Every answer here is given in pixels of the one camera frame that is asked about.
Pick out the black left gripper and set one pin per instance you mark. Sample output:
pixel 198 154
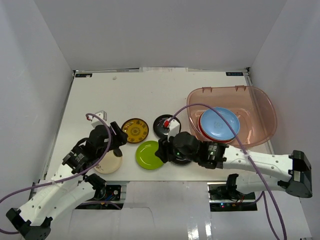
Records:
pixel 116 135

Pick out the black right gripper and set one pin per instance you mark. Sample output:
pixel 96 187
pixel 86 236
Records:
pixel 164 146

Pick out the red teal floral plate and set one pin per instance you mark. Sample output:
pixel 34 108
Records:
pixel 209 137

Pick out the light blue plastic plate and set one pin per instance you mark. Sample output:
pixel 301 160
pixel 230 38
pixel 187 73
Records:
pixel 214 126

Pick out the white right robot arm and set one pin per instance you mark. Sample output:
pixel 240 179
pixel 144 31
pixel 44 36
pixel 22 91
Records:
pixel 253 171

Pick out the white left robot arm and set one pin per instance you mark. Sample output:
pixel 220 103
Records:
pixel 70 186

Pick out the pink transparent plastic bin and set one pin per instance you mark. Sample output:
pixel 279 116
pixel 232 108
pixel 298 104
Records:
pixel 251 105

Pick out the cream plate with flowers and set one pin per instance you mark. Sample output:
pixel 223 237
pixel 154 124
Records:
pixel 109 164

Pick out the black glossy plate lower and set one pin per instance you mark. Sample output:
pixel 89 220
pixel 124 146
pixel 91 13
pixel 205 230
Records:
pixel 181 162

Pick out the black glossy plate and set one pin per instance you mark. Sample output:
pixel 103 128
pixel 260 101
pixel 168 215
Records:
pixel 181 162
pixel 158 126

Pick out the lime green plate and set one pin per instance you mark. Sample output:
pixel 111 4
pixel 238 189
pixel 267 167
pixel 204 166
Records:
pixel 145 155

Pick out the black glossy plate upper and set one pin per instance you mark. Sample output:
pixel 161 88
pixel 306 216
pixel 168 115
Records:
pixel 158 126

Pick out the yellow patterned brown-rim plate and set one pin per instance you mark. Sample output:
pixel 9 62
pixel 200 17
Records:
pixel 136 129

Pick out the white papers at back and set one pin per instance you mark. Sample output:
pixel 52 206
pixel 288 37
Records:
pixel 163 69

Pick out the left black corner label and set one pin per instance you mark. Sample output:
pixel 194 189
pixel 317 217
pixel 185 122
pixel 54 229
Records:
pixel 83 75

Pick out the black corner label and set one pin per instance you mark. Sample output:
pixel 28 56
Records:
pixel 83 75
pixel 234 74

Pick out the right black corner label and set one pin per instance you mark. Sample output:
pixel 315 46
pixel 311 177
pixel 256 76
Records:
pixel 234 74

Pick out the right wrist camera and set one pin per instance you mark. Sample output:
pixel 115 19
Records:
pixel 173 127

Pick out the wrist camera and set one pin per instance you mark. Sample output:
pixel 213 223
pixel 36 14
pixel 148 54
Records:
pixel 173 127
pixel 97 119

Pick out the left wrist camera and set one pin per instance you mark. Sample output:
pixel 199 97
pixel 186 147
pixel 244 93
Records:
pixel 97 119

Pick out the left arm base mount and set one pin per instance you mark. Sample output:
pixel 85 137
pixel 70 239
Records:
pixel 108 200

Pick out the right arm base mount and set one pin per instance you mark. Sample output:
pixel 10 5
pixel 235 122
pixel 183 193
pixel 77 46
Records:
pixel 224 197

